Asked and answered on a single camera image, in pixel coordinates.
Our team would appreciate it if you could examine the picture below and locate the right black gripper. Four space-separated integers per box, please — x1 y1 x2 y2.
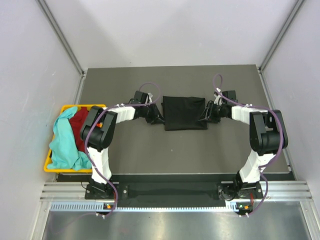
198 100 227 124

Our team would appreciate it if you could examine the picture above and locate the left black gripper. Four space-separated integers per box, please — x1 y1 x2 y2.
140 102 166 125

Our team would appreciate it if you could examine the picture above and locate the black t-shirt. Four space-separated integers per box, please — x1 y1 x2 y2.
162 96 208 131

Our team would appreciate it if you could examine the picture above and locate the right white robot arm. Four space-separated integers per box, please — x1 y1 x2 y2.
199 88 289 198

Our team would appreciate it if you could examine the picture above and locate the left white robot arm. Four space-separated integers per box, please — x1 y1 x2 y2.
80 90 165 199

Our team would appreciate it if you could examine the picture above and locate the dark red t-shirt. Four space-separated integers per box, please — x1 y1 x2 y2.
69 107 89 152

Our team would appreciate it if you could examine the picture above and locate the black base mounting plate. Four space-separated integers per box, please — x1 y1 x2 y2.
85 173 263 207

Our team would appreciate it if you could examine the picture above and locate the yellow plastic bin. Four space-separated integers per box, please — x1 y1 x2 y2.
43 104 94 174

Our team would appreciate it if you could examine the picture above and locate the teal t-shirt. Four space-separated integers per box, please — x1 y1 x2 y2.
46 106 92 172

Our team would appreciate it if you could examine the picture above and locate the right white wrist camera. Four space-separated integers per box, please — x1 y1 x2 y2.
213 87 224 106

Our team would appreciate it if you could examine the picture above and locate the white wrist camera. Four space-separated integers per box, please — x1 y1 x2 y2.
147 92 153 103
213 87 224 106

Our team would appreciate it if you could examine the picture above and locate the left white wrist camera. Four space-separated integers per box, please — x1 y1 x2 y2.
147 92 153 103

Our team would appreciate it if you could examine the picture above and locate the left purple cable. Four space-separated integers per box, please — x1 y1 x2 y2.
84 82 162 217

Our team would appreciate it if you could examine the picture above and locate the purple cable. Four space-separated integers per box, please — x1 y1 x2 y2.
212 73 288 217
84 82 162 217

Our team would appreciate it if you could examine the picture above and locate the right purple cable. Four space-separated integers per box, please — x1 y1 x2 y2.
212 73 288 217

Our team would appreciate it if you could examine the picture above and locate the slotted grey cable duct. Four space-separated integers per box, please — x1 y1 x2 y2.
50 201 250 213

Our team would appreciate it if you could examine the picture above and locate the right aluminium frame post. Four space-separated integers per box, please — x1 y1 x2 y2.
257 0 306 74

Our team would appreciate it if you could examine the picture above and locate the aluminium frame post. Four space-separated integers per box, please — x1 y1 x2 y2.
257 0 306 74
36 0 85 76

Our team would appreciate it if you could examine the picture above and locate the left aluminium frame post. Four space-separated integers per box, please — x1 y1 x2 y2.
36 0 85 76

